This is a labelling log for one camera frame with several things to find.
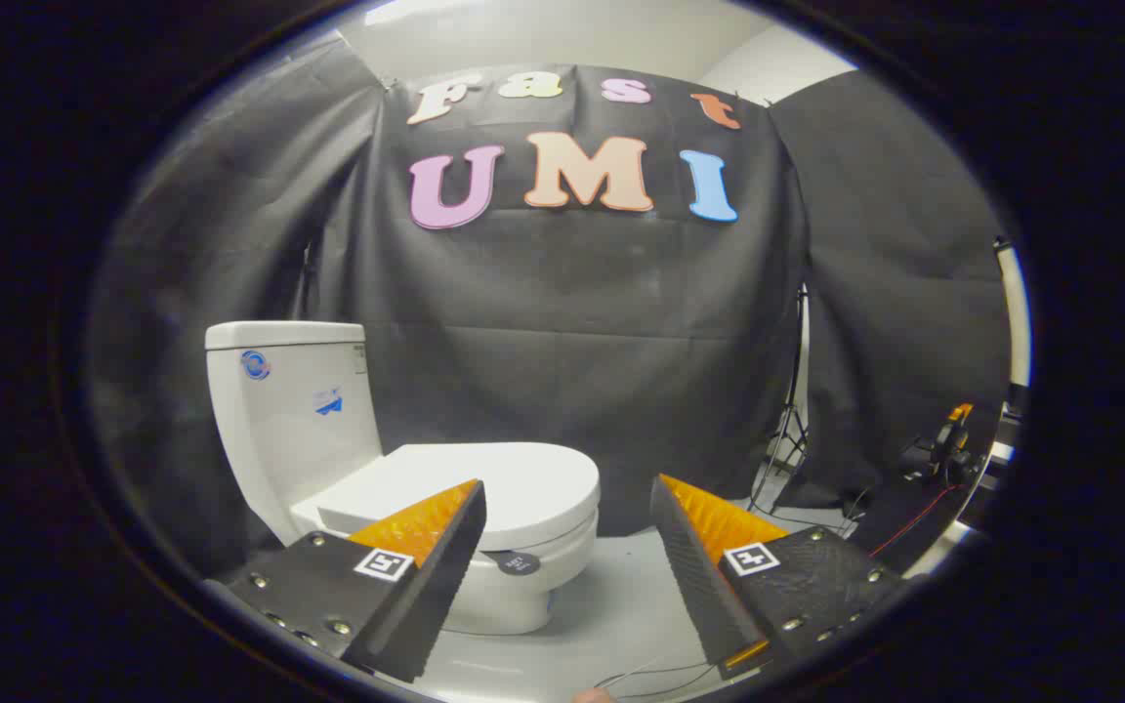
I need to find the black backdrop cloth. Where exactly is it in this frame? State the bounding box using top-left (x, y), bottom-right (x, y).
top-left (84, 34), bottom-right (1013, 577)

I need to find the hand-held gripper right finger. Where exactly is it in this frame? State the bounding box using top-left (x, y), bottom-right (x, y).
top-left (649, 474), bottom-right (906, 682)

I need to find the orange and black device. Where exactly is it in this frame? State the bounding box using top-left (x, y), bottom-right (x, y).
top-left (926, 402), bottom-right (976, 486)

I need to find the thin grey cable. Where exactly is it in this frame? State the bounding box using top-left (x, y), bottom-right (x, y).
top-left (592, 659), bottom-right (720, 700)

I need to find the white ceramic toilet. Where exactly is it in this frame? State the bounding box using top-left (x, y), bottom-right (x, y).
top-left (205, 321), bottom-right (601, 636)

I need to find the white toilet lid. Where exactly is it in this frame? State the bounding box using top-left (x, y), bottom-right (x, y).
top-left (316, 442), bottom-right (601, 551)

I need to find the thin red cable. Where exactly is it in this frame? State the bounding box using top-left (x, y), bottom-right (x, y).
top-left (865, 483), bottom-right (946, 559)

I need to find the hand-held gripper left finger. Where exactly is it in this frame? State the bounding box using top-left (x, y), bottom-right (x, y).
top-left (203, 478), bottom-right (487, 684)

